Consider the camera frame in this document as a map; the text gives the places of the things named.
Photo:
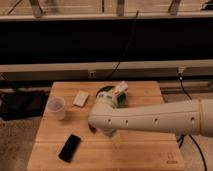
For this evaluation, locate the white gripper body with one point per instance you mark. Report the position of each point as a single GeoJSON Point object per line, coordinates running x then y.
{"type": "Point", "coordinates": [114, 136]}

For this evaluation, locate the white wall outlet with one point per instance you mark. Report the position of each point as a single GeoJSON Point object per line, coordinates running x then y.
{"type": "Point", "coordinates": [92, 74]}

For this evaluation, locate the dark red oblong object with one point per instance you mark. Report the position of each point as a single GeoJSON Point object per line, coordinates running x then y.
{"type": "Point", "coordinates": [92, 129]}

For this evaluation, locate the black phone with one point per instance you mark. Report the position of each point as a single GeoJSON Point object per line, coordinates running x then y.
{"type": "Point", "coordinates": [69, 148]}

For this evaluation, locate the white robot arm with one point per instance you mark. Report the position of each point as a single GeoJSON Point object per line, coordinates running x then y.
{"type": "Point", "coordinates": [192, 117]}

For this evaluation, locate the translucent plastic cup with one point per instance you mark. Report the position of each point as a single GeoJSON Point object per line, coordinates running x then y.
{"type": "Point", "coordinates": [56, 106]}

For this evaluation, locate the green round bowl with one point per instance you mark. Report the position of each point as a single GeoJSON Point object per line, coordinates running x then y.
{"type": "Point", "coordinates": [121, 99]}

